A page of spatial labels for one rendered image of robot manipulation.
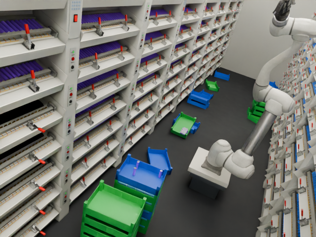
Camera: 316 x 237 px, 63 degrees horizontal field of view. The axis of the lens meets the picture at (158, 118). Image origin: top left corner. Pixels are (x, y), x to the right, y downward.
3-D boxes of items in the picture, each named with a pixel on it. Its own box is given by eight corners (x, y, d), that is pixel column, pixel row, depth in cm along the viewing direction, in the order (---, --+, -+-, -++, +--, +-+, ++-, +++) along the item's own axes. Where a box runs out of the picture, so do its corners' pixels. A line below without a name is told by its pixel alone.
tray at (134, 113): (156, 100, 272) (161, 94, 267) (126, 123, 223) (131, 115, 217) (142, 88, 274) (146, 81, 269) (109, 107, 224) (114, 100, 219)
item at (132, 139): (149, 130, 292) (155, 122, 284) (120, 157, 242) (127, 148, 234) (136, 118, 293) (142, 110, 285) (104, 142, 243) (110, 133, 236)
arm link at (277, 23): (282, 10, 158) (284, 4, 153) (291, 21, 156) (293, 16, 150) (269, 18, 160) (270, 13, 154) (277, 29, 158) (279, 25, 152)
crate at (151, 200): (162, 185, 186) (165, 177, 182) (154, 204, 169) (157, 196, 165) (125, 169, 191) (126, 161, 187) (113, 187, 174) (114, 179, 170)
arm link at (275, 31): (272, 11, 160) (296, 13, 156) (269, 23, 175) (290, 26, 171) (269, 27, 159) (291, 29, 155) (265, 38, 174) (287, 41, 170)
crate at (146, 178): (165, 177, 182) (168, 168, 178) (157, 196, 165) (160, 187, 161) (126, 161, 187) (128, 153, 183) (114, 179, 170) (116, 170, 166)
